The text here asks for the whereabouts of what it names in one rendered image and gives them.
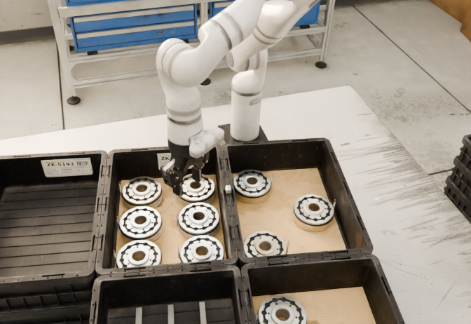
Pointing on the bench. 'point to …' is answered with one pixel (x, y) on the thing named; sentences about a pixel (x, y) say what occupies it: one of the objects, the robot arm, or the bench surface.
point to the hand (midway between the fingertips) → (187, 182)
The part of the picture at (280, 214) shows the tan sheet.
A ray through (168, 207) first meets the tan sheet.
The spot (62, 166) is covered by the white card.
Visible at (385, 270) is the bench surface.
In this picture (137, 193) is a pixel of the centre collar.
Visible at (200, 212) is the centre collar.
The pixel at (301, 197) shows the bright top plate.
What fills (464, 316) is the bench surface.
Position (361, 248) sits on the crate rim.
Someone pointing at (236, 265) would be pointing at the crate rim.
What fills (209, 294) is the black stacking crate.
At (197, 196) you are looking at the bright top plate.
